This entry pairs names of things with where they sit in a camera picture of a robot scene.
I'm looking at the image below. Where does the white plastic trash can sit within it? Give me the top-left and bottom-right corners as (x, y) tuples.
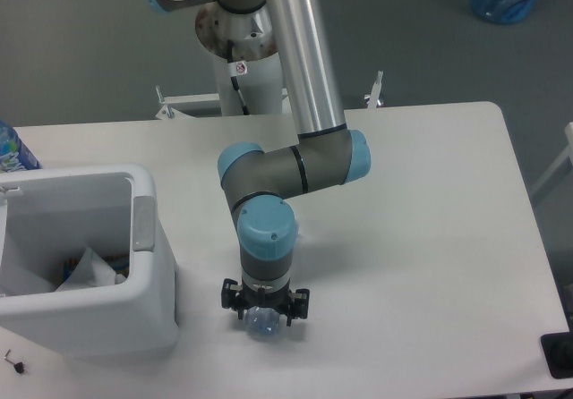
(1, 165), (179, 357)

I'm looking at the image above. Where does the blue yellow snack packet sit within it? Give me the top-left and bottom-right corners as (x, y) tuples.
(62, 251), (131, 284)

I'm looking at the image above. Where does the white furniture leg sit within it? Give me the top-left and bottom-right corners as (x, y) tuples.
(529, 123), (572, 206)

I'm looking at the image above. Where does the white metal base frame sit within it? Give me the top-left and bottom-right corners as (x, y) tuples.
(155, 70), (385, 120)

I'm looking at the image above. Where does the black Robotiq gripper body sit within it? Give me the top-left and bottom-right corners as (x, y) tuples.
(238, 282), (292, 314)

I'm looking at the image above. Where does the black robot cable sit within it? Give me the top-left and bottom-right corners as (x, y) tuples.
(211, 0), (252, 116)

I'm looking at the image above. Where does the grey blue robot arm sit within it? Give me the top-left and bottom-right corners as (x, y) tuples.
(147, 0), (371, 320)

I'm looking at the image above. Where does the white plastic wrapper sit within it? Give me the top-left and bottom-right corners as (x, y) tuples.
(55, 246), (131, 293)

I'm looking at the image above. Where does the black device at table edge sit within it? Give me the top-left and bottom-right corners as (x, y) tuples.
(540, 332), (572, 379)

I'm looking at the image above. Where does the crushed clear plastic bottle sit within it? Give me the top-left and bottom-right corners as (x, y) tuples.
(244, 307), (282, 342)

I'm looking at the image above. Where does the blue labelled drink bottle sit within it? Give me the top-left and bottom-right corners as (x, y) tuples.
(1, 121), (42, 173)

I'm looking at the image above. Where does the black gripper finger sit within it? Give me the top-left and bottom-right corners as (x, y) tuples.
(221, 278), (245, 320)
(285, 288), (310, 327)

